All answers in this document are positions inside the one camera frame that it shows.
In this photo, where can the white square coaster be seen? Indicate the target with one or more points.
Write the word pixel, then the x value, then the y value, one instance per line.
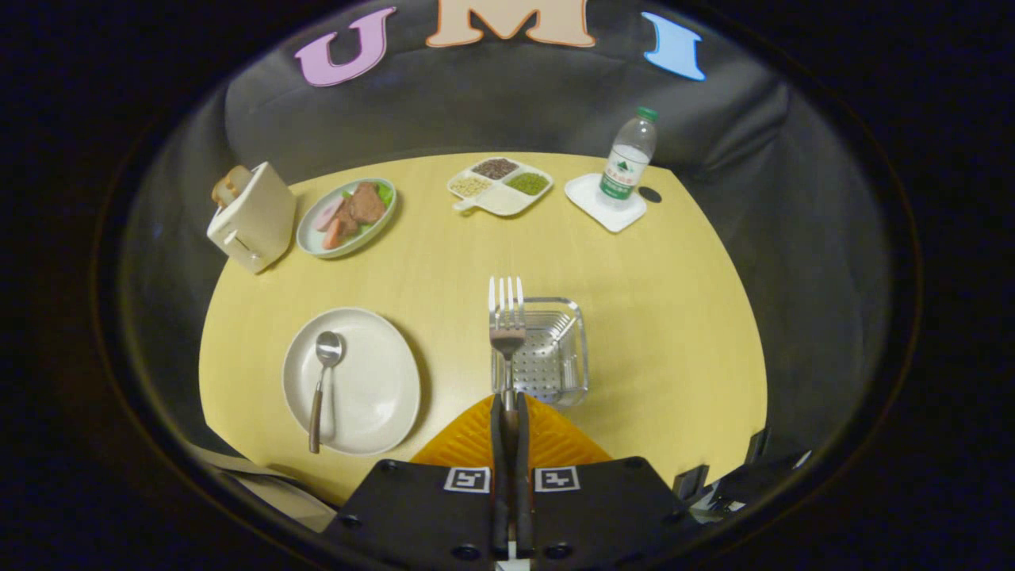
pixel 587 198

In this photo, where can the pink ham slice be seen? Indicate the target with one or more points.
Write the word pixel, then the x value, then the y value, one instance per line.
pixel 330 212

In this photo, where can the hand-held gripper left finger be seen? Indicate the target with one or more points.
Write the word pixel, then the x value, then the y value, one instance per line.
pixel 412 507

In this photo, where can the small black round disc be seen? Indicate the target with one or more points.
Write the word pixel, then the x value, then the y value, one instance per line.
pixel 650 194

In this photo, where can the black chair frame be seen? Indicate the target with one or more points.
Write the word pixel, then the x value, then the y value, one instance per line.
pixel 737 488

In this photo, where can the brown meat piece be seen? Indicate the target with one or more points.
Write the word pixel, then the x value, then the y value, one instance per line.
pixel 366 202

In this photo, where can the cream toaster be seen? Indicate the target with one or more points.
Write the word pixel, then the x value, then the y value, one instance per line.
pixel 258 222

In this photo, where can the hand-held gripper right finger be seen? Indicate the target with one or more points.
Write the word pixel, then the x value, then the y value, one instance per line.
pixel 610 507

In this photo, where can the toast bread slice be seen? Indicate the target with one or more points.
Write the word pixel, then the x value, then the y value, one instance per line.
pixel 224 193
pixel 239 176

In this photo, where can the beige chair seat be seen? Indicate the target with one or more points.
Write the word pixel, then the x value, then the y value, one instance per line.
pixel 270 492

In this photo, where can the pale green food plate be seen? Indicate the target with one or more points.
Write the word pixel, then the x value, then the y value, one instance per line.
pixel 317 242

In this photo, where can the clear plastic drain basket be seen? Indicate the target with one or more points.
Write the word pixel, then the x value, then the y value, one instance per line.
pixel 555 365

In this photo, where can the red sausage slice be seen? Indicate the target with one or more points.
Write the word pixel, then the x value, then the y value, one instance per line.
pixel 331 235

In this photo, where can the green lettuce leaf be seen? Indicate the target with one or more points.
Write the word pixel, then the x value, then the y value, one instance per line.
pixel 385 192

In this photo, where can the cream round plate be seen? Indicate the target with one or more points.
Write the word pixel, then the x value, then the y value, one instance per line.
pixel 373 388

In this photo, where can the clear water bottle green cap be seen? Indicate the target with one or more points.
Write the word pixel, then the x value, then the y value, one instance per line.
pixel 626 162

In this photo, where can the white divided grain dish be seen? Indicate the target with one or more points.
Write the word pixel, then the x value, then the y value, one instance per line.
pixel 501 200

